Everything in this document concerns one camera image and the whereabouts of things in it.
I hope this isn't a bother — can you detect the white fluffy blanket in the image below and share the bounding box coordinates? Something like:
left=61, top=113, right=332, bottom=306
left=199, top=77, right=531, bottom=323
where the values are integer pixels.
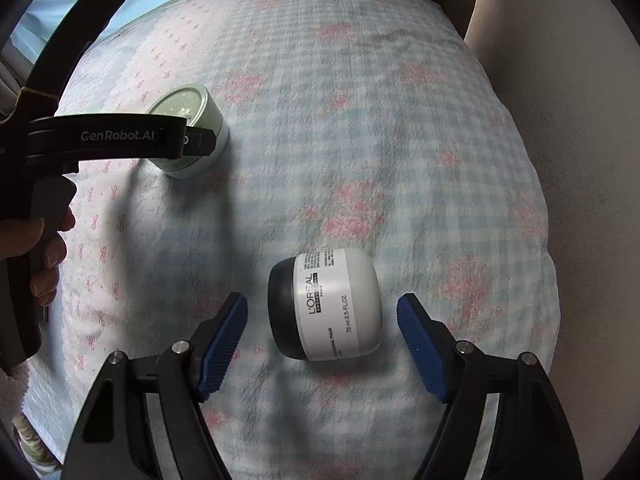
left=0, top=365, right=31, bottom=413

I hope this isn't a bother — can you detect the white jar black lid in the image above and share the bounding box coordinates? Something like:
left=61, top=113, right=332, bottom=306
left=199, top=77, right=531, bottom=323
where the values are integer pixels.
left=267, top=248, right=383, bottom=362

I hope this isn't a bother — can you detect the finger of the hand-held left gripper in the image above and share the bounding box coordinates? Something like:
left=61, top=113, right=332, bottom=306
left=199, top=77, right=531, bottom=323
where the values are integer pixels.
left=22, top=0, right=132, bottom=107
left=182, top=129, right=219, bottom=159

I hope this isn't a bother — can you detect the person's left hand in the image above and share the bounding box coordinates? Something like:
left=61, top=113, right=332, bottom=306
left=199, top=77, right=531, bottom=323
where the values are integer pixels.
left=0, top=207, right=77, bottom=311

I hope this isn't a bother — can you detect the striped cloth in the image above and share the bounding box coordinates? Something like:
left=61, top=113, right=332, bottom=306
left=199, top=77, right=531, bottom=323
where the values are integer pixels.
left=12, top=412, right=62, bottom=467

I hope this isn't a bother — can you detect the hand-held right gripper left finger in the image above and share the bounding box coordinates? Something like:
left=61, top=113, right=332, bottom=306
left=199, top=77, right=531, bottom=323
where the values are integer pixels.
left=61, top=291, right=249, bottom=480

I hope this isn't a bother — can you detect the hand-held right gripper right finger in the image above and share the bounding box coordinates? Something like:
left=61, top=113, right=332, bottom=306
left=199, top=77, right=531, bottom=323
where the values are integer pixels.
left=396, top=294, right=583, bottom=480

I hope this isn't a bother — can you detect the green lid jar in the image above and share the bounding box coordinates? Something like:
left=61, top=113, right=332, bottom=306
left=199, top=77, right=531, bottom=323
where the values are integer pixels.
left=142, top=82, right=231, bottom=179

